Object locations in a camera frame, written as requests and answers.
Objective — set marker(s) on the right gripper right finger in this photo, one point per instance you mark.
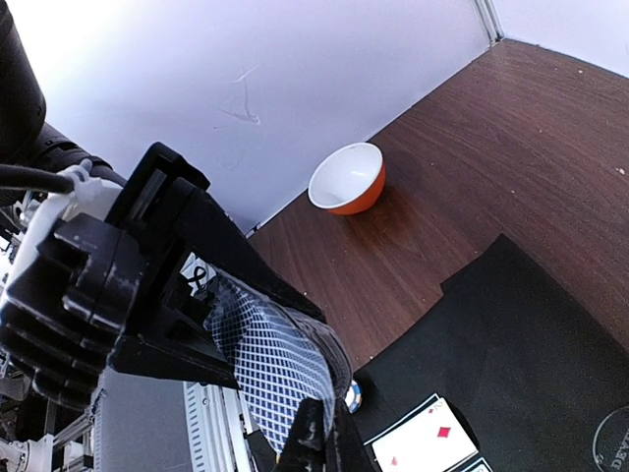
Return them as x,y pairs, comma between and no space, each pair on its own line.
345,451

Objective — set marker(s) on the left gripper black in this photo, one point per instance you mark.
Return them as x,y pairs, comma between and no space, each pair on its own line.
99,292

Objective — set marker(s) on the left aluminium frame post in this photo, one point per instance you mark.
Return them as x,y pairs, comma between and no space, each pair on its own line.
490,20

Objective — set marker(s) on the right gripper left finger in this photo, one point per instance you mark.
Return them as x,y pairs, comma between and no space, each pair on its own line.
304,448

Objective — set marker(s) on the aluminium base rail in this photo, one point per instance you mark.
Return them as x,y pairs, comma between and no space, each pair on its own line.
222,436

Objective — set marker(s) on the two of diamonds card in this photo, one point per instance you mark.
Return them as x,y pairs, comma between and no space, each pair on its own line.
432,440

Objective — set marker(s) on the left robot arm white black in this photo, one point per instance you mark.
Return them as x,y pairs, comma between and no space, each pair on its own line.
32,152

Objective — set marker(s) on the grey playing card deck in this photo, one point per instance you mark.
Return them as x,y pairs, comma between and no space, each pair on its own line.
279,355

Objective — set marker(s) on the blue white chip stack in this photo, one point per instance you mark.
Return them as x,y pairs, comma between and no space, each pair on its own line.
354,397

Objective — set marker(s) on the black poker cloth mat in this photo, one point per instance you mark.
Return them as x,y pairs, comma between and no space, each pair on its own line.
528,370

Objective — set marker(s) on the white red bowl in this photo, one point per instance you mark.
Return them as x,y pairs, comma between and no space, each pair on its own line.
349,181

